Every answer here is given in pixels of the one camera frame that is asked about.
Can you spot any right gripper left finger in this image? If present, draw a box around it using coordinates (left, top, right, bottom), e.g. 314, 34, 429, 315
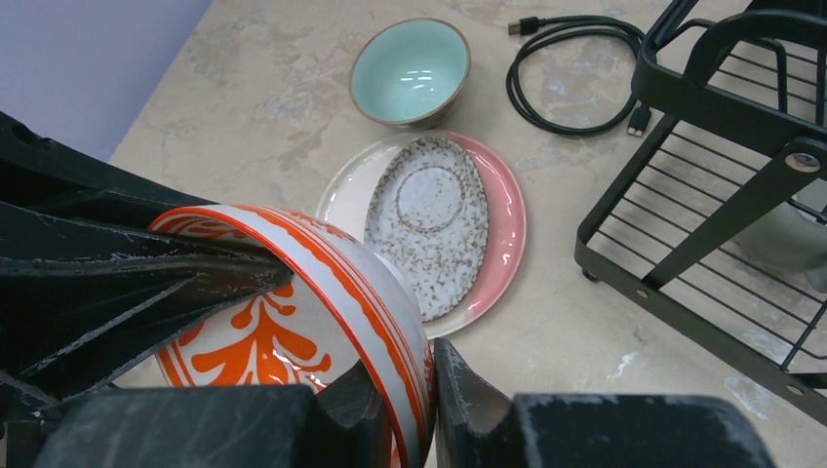
33, 364, 391, 467

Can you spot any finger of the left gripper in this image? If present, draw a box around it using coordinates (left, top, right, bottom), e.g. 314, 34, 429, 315
1, 115, 292, 401

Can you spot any black coiled cable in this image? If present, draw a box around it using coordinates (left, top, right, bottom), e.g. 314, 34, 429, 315
504, 15, 653, 138

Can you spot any small grey mug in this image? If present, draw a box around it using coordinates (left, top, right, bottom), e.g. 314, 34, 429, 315
733, 179, 826, 293

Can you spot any pink and cream plate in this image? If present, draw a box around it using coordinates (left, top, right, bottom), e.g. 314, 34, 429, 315
315, 130, 528, 339

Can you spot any mint green bowl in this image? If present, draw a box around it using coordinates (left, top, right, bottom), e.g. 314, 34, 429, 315
349, 18, 471, 130

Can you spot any black wire dish rack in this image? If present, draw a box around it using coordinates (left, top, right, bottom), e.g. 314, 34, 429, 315
574, 1, 826, 422

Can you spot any grey speckled plate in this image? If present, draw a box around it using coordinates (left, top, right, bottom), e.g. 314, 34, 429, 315
364, 136, 490, 322

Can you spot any red floral bowl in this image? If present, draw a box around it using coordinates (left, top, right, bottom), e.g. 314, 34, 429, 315
150, 205, 436, 467

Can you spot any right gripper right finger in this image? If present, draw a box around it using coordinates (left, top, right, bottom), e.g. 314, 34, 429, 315
433, 338, 774, 467

